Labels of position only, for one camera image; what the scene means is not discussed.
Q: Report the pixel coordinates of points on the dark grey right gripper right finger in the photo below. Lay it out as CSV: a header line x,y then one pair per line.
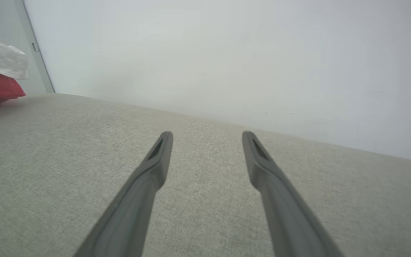
x,y
284,210

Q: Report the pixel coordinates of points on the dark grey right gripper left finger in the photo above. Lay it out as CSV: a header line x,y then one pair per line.
x,y
134,210

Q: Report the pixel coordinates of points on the small metal frame bracket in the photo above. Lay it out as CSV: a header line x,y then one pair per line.
x,y
35,46

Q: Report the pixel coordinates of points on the grey metal frame strip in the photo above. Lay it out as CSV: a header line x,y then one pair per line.
x,y
34,46

